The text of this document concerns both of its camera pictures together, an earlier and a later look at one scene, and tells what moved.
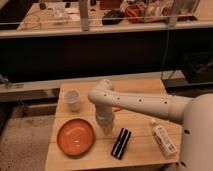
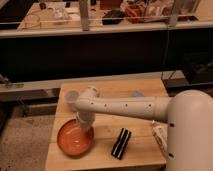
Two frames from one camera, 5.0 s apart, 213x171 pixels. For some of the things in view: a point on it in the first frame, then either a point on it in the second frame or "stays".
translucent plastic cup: [71, 99] stays
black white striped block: [121, 143] stays
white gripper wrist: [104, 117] -> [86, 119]
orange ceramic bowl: [75, 137] stays
